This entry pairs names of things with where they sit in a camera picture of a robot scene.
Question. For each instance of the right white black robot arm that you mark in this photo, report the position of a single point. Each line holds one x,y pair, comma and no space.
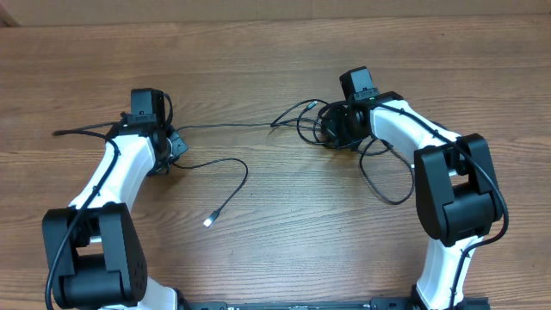
458,201

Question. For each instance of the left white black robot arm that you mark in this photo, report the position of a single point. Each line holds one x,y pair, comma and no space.
94,256

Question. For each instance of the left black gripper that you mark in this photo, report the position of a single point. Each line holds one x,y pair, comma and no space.
177,145

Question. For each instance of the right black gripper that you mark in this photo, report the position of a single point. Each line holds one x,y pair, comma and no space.
330,129

